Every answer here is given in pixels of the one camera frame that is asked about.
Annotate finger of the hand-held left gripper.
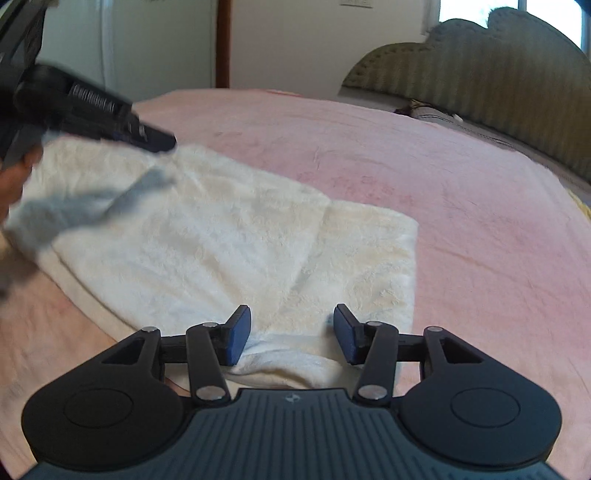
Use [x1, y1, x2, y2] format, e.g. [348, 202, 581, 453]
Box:
[117, 108, 178, 156]

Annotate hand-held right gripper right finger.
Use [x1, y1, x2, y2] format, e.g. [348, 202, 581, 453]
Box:
[333, 303, 491, 409]

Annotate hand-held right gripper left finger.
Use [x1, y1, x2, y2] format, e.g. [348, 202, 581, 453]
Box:
[99, 304, 253, 408]

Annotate cream white towel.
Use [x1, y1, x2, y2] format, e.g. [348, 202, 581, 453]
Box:
[2, 136, 420, 389]

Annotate person's left hand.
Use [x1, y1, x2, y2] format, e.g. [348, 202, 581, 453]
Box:
[0, 147, 45, 227]

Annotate floral glass wardrobe door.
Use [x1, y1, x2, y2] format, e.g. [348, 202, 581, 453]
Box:
[39, 0, 218, 118]

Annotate pink bed blanket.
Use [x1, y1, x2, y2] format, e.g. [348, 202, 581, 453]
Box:
[0, 88, 591, 480]

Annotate grey striped pillow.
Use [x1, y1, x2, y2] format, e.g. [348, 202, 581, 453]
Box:
[392, 99, 525, 154]

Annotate yellow cloth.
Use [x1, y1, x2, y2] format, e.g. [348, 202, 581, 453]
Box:
[567, 185, 591, 223]

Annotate green padded headboard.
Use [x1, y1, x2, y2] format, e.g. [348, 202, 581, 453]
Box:
[341, 7, 591, 186]

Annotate window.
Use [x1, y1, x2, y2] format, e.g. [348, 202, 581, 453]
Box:
[422, 0, 583, 34]

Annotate brown wooden door frame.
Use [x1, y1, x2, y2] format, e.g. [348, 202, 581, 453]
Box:
[215, 0, 232, 90]

